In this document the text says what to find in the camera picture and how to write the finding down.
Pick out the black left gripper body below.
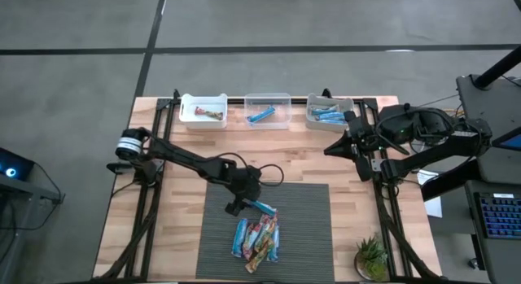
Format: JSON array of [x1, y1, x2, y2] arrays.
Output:
[[225, 166, 264, 217]]

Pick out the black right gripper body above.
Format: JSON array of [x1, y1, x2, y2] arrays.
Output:
[[344, 110, 379, 182]]

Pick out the green and red granola bar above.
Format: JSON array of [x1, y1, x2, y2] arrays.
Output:
[[194, 105, 225, 122]]

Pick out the red and blue granola bar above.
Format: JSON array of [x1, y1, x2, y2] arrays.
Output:
[[243, 221, 261, 261]]

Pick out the orange and green granola bar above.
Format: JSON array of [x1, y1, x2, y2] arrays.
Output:
[[244, 239, 274, 274]]

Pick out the light grey plastic bin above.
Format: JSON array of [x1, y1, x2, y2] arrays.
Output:
[[305, 92, 356, 133]]

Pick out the clear plastic bin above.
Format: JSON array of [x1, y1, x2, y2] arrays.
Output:
[[243, 92, 293, 130]]

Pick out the grey woven placemat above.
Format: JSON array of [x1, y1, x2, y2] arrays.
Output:
[[195, 181, 335, 282]]

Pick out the black support beam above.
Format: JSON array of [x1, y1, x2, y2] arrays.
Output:
[[421, 159, 481, 202]]

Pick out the white paper sheet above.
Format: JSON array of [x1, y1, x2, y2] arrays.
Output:
[[417, 168, 444, 219]]

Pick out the potted succulent plant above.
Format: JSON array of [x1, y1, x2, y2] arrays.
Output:
[[352, 234, 390, 282]]

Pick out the black computer desk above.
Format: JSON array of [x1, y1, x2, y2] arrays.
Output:
[[455, 74, 521, 186]]

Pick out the tablet screen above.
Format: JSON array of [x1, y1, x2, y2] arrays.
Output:
[[491, 127, 521, 153]]

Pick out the black pole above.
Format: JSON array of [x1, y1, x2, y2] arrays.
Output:
[[474, 46, 521, 90]]

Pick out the black computer keyboard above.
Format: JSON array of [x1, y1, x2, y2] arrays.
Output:
[[474, 192, 521, 240]]

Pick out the black keyboard tray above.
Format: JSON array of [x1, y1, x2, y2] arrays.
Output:
[[463, 180, 521, 284]]

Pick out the grey equipment cart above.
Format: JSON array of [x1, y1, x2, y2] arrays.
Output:
[[0, 173, 66, 284]]

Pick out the black computer with blue light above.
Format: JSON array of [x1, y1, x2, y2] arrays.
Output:
[[0, 147, 36, 182]]

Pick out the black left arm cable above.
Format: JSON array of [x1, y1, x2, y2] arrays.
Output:
[[203, 151, 285, 188]]

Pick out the black aluminium table frame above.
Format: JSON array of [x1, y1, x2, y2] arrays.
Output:
[[95, 87, 443, 283]]

